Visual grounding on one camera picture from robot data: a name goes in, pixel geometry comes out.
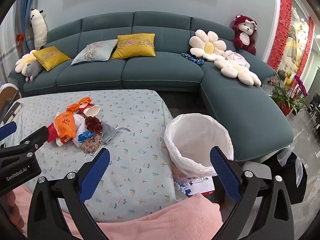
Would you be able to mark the orange plastic bag red print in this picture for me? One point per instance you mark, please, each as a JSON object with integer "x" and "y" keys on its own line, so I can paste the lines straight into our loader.
{"x": 65, "y": 125}

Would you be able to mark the blue scrunchie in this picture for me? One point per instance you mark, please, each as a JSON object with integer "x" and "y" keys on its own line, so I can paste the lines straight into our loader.
{"x": 85, "y": 136}

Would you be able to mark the light blue embroidered cushion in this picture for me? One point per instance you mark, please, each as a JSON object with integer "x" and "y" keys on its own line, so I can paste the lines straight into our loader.
{"x": 93, "y": 52}

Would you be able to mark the red bear plush toy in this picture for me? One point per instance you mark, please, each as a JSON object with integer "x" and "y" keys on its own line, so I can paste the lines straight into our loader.
{"x": 243, "y": 36}

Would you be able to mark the pink blanket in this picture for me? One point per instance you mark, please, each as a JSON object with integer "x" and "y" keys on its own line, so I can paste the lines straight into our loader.
{"x": 162, "y": 220}

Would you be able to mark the trash bin with white bag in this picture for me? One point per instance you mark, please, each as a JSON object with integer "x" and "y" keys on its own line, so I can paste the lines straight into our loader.
{"x": 195, "y": 135}

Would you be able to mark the yellow embroidered cushion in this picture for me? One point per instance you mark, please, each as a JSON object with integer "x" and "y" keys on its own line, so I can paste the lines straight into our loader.
{"x": 133, "y": 46}
{"x": 50, "y": 57}

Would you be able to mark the beige scrunchie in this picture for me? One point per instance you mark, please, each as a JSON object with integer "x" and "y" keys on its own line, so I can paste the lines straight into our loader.
{"x": 91, "y": 145}

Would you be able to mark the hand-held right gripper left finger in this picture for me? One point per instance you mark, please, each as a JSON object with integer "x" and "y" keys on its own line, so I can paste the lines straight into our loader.
{"x": 95, "y": 172}

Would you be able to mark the wooden chair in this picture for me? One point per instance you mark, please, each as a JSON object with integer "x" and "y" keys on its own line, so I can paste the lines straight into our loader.
{"x": 7, "y": 90}

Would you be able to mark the grey plush toy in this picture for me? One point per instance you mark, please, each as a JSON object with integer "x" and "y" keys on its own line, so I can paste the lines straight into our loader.
{"x": 32, "y": 70}

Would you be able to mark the red paper wall decoration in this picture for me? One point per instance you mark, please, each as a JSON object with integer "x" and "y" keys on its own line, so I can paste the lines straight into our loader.
{"x": 283, "y": 10}

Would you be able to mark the floral tablecloth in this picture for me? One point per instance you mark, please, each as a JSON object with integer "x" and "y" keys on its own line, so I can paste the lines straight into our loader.
{"x": 140, "y": 120}

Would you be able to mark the long white plush toy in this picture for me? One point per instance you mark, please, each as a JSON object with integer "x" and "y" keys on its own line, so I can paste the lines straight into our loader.
{"x": 38, "y": 30}

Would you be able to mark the white flower cushion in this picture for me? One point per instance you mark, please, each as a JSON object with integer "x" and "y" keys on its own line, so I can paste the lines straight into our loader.
{"x": 237, "y": 74}
{"x": 22, "y": 63}
{"x": 207, "y": 46}

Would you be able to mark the red curtain bow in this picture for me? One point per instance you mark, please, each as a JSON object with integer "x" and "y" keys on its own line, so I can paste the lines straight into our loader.
{"x": 20, "y": 38}

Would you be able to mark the blue white printed box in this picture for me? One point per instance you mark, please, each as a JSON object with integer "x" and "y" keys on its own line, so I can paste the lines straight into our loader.
{"x": 192, "y": 185}

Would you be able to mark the person's left hand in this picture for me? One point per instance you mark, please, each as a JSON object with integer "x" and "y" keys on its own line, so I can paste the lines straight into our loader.
{"x": 11, "y": 205}

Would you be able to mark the black bag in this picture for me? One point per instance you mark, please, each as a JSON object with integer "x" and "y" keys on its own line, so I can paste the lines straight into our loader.
{"x": 292, "y": 177}

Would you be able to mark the blue curtain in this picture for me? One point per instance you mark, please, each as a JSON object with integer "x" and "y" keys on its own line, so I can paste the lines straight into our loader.
{"x": 27, "y": 2}

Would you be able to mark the green potted plant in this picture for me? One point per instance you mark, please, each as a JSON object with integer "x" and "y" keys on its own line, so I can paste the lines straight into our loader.
{"x": 283, "y": 96}

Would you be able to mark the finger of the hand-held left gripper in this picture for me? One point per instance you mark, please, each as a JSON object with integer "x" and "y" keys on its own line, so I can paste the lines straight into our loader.
{"x": 35, "y": 140}
{"x": 7, "y": 130}

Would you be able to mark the dark book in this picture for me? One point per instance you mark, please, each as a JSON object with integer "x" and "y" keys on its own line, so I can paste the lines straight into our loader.
{"x": 15, "y": 110}

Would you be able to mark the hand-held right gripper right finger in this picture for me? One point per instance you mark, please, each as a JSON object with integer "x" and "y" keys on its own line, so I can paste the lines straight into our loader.
{"x": 225, "y": 173}

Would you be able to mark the blue patterned cloth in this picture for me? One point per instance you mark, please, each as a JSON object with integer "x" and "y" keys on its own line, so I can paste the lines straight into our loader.
{"x": 193, "y": 58}

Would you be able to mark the purple orchid plant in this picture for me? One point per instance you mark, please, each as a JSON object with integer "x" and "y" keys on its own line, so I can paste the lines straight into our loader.
{"x": 301, "y": 85}

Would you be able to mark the red white paper cup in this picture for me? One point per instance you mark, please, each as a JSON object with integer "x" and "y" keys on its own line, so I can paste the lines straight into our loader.
{"x": 52, "y": 132}
{"x": 92, "y": 110}

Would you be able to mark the dark red scrunchie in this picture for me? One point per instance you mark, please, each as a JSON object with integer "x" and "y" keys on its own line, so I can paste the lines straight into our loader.
{"x": 93, "y": 124}

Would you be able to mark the white plastic bag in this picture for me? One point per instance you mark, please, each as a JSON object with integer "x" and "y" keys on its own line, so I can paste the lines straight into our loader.
{"x": 80, "y": 123}

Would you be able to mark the teal fabric sofa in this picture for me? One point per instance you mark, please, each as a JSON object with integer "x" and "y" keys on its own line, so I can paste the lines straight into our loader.
{"x": 160, "y": 75}

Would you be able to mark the white pink quilted cushion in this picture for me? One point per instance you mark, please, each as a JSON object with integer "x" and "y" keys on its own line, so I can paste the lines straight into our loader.
{"x": 237, "y": 57}

